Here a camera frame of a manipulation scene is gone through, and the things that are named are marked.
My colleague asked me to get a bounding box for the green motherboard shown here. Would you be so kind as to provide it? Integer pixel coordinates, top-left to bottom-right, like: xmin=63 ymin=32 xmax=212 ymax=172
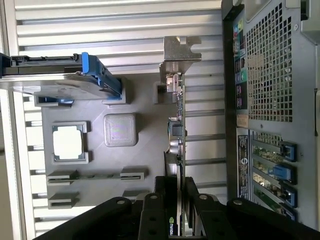
xmin=251 ymin=143 xmax=296 ymax=221

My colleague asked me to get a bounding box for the blue black slot latch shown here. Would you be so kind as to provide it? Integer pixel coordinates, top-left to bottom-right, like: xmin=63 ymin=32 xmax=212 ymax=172
xmin=279 ymin=141 xmax=298 ymax=161
xmin=268 ymin=163 xmax=298 ymax=185
xmin=279 ymin=186 xmax=298 ymax=208

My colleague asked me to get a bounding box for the silver CPU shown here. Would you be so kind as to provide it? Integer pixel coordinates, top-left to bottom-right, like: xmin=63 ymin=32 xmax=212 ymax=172
xmin=51 ymin=124 xmax=85 ymax=161

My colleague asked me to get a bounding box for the green RAM stick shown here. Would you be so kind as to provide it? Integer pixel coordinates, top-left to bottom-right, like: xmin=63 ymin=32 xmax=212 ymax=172
xmin=49 ymin=172 xmax=143 ymax=180

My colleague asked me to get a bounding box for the hard disk in blue carrier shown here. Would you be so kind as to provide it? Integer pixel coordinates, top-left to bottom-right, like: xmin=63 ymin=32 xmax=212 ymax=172
xmin=0 ymin=51 xmax=126 ymax=103

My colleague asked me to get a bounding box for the grey plastic parts rack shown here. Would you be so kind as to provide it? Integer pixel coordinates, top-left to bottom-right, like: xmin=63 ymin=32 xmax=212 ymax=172
xmin=33 ymin=74 xmax=176 ymax=211

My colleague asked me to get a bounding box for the green graphics card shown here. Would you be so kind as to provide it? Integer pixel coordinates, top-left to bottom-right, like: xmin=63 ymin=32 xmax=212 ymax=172
xmin=159 ymin=35 xmax=203 ymax=240

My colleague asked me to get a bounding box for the open grey PC case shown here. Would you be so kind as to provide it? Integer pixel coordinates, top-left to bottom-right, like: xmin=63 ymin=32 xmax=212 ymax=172
xmin=221 ymin=0 xmax=320 ymax=231

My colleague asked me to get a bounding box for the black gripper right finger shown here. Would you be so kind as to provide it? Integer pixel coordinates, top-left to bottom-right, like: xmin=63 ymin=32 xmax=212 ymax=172
xmin=184 ymin=176 xmax=320 ymax=240

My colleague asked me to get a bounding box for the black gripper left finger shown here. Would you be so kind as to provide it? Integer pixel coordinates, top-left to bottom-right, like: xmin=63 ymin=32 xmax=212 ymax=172
xmin=34 ymin=175 xmax=168 ymax=240

